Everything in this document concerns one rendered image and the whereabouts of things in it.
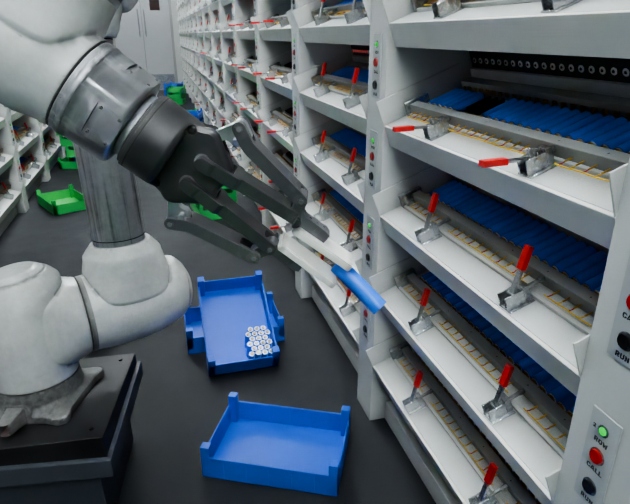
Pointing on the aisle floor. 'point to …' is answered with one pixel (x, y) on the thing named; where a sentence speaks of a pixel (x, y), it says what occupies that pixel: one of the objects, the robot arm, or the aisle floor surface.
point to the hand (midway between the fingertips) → (315, 252)
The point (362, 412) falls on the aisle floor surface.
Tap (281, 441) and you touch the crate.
